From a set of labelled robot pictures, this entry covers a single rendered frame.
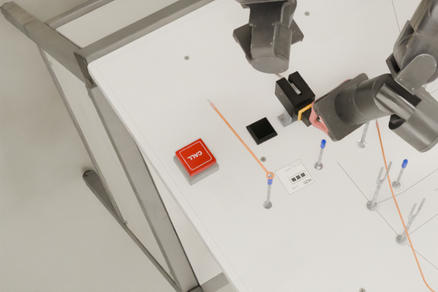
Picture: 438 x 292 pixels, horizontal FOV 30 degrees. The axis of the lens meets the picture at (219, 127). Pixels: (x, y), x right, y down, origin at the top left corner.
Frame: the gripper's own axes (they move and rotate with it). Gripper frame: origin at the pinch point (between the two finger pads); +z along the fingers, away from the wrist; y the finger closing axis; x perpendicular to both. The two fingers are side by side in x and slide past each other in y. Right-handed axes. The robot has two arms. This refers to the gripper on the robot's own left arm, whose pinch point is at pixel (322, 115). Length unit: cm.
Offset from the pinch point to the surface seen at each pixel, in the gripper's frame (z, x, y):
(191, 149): 11.2, 5.9, -17.8
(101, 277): 146, -24, -17
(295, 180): 6.5, -7.3, -6.8
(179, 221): 51, -9, -14
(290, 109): 4.2, 3.2, -2.1
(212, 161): 9.3, 2.7, -16.5
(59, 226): 137, -2, -21
